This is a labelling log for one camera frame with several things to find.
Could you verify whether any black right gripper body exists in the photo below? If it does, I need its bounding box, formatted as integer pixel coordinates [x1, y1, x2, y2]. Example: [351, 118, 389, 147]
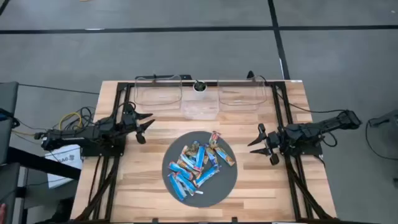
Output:
[258, 123, 281, 166]

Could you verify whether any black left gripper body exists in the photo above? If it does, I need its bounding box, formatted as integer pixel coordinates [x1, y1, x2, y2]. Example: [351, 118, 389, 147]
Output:
[121, 104, 147, 145]

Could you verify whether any orange print granola bar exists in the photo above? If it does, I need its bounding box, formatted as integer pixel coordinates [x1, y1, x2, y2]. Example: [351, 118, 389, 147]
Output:
[182, 141, 200, 157]
[213, 146, 236, 167]
[177, 159, 203, 177]

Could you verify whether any red edged granola bar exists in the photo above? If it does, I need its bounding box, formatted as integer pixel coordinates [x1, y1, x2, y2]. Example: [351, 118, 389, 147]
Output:
[208, 131, 222, 146]

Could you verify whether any small clear plastic bin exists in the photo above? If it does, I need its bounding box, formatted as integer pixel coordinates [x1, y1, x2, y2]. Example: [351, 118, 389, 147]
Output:
[180, 90, 220, 121]

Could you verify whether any round grey woven placemat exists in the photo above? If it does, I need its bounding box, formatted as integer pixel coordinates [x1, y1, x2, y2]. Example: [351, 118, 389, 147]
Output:
[161, 130, 239, 208]

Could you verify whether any small plant in white pot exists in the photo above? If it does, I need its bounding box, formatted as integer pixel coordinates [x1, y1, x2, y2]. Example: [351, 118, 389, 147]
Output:
[193, 80, 208, 93]

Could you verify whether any white printed paper sheet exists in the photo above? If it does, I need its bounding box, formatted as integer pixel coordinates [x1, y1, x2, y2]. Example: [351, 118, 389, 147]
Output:
[44, 143, 84, 189]

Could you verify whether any black metal beam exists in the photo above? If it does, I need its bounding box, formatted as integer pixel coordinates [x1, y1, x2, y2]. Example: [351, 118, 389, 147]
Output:
[6, 146, 82, 180]

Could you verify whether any grey stand base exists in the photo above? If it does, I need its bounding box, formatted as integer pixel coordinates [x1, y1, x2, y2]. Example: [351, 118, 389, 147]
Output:
[368, 108, 398, 128]

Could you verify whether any grey upholstered seat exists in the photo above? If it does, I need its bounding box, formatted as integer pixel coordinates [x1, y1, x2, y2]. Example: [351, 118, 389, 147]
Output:
[0, 162, 21, 224]
[0, 81, 19, 164]

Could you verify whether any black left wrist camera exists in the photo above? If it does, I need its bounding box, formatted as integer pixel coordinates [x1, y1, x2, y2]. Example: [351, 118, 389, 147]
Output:
[121, 112, 136, 128]

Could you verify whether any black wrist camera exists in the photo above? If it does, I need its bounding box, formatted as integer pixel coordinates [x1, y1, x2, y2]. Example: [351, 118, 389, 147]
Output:
[269, 132, 282, 149]
[121, 112, 136, 128]

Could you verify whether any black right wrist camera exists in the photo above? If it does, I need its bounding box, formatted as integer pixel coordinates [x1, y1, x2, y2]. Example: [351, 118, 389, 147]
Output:
[269, 132, 282, 149]

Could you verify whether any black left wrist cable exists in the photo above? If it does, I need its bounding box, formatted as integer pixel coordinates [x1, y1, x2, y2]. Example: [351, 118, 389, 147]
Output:
[115, 101, 137, 124]

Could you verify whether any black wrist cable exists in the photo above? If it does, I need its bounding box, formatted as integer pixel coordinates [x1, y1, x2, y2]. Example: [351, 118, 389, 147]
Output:
[318, 129, 339, 148]
[115, 101, 137, 124]

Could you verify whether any black mount bar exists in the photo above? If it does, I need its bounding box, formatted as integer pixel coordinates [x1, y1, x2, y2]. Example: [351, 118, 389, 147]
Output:
[135, 73, 193, 81]

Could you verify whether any black cable across table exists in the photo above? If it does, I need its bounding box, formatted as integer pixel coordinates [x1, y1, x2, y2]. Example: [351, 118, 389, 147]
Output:
[254, 75, 348, 114]

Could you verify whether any yellow cable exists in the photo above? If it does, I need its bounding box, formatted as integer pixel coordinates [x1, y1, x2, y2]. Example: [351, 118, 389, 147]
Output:
[58, 111, 83, 131]

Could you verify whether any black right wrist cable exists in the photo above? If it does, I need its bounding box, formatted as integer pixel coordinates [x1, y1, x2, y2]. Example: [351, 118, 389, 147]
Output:
[318, 129, 339, 148]

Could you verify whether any black aluminium table frame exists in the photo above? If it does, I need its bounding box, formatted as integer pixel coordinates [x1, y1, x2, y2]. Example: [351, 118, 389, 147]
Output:
[72, 80, 336, 223]

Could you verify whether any black cable bundle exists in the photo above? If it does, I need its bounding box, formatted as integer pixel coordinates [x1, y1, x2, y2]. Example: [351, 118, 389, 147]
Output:
[11, 105, 103, 141]

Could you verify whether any looped black floor cable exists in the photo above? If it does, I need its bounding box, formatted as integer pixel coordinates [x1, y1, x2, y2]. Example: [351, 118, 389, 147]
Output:
[364, 119, 398, 161]

